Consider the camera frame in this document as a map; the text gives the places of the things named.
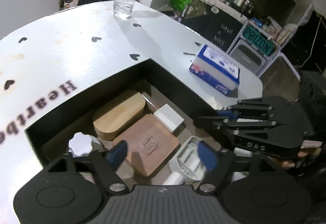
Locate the white plastic divided tray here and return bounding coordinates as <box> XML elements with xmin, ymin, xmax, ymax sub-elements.
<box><xmin>163</xmin><ymin>136</ymin><xmax>207</xmax><ymax>185</ymax></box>

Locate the green license plate sign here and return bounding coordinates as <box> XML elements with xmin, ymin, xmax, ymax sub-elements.
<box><xmin>242</xmin><ymin>25</ymin><xmax>276</xmax><ymax>56</ymax></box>

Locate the oval wooden box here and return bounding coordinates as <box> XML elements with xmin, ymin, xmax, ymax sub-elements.
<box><xmin>93</xmin><ymin>90</ymin><xmax>146</xmax><ymax>140</ymax></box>

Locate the black letter board sign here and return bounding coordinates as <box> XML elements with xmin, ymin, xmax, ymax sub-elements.
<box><xmin>181</xmin><ymin>4</ymin><xmax>243</xmax><ymax>51</ymax></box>

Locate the white rectangular block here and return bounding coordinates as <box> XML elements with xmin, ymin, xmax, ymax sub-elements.
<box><xmin>154</xmin><ymin>104</ymin><xmax>184</xmax><ymax>133</ymax></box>

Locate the blue white tissue pack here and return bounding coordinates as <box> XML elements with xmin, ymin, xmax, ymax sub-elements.
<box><xmin>189</xmin><ymin>44</ymin><xmax>240</xmax><ymax>96</ymax></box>

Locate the black cardboard box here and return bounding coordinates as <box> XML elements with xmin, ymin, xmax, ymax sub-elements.
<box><xmin>26</xmin><ymin>60</ymin><xmax>221</xmax><ymax>187</ymax></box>

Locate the right hand holding gripper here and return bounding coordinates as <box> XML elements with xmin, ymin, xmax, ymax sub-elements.
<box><xmin>266</xmin><ymin>140</ymin><xmax>325</xmax><ymax>170</ymax></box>

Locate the white knob-top jar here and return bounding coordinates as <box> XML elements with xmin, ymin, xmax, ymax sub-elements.
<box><xmin>68</xmin><ymin>132</ymin><xmax>104</xmax><ymax>157</ymax></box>

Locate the brown square coaster pack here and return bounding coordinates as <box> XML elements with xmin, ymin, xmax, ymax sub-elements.
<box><xmin>113</xmin><ymin>114</ymin><xmax>179</xmax><ymax>177</ymax></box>

